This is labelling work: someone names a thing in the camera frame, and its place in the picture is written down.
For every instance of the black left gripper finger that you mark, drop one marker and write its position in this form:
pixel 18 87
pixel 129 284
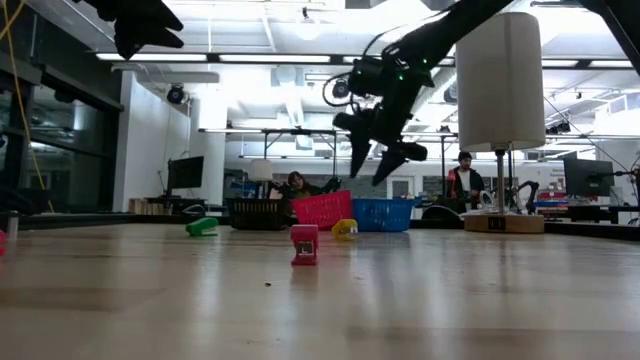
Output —
pixel 140 37
pixel 157 12

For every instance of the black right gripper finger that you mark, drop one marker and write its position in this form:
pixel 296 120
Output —
pixel 390 165
pixel 360 152

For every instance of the yellow cylinder block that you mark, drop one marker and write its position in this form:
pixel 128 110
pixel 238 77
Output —
pixel 345 230

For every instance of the small red toy block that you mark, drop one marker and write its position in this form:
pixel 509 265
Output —
pixel 305 245

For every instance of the green stapler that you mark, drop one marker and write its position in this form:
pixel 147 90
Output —
pixel 202 226

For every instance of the small red stapler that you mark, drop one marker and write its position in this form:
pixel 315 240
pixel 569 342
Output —
pixel 2 245

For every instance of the background black robot arm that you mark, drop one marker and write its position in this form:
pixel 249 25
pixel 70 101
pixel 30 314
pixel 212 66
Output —
pixel 525 192

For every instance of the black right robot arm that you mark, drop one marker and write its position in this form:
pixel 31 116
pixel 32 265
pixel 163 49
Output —
pixel 450 25

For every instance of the blue plastic basket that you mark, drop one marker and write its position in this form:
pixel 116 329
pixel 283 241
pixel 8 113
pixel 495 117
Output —
pixel 382 215

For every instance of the black ceiling speaker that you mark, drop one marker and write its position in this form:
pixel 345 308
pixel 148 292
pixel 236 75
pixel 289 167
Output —
pixel 341 90
pixel 176 94

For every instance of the person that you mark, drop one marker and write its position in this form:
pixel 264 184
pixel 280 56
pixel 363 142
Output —
pixel 466 182
pixel 300 186

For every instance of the red plastic basket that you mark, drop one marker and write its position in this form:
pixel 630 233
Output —
pixel 322 210

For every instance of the black rounded chair back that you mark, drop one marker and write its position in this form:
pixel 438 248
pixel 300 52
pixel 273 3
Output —
pixel 440 214

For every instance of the small white background lamp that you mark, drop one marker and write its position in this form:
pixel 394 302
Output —
pixel 261 170

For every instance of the white shade table lamp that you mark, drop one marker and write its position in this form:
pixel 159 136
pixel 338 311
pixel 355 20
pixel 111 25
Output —
pixel 500 80

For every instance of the black plastic basket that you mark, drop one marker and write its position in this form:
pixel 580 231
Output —
pixel 255 214

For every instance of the round white pendant light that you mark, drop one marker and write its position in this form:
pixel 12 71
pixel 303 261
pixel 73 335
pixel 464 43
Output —
pixel 307 26

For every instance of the black computer monitor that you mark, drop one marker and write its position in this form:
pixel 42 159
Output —
pixel 185 172
pixel 587 177

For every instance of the small metal cylinder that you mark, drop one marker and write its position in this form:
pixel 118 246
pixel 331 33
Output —
pixel 12 224

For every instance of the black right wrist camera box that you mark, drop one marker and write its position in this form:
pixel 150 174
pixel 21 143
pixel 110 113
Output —
pixel 371 76

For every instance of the black metal gantry frame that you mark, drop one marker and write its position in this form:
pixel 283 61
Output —
pixel 300 132

